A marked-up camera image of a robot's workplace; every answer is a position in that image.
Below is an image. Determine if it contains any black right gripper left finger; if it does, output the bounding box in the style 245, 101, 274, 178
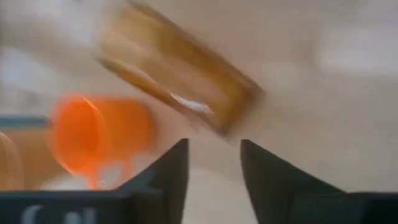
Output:
118, 138, 190, 224

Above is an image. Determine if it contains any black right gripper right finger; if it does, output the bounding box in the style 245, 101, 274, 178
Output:
241, 139, 346, 224

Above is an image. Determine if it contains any orange plastic mug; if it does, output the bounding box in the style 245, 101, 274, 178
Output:
47, 92, 157, 190

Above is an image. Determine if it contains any amber faceted glass tumbler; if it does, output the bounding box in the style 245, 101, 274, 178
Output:
98, 0, 266, 136

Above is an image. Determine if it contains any mustard yellow plastic cup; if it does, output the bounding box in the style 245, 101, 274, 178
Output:
0, 127, 63, 190

